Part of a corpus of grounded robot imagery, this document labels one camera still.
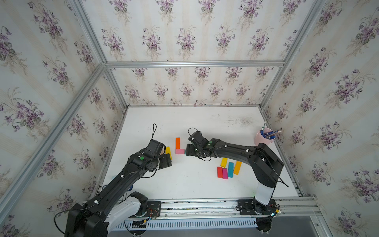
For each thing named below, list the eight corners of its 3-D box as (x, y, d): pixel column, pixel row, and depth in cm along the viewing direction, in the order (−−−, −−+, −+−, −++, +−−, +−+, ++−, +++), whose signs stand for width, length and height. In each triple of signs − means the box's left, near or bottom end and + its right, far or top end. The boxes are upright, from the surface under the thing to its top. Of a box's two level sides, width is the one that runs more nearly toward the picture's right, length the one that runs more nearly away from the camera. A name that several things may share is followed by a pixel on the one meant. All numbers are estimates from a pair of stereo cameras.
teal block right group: (227, 177, 86) (228, 175, 85) (228, 163, 92) (229, 161, 90) (233, 178, 86) (234, 176, 84) (233, 164, 92) (234, 162, 90)
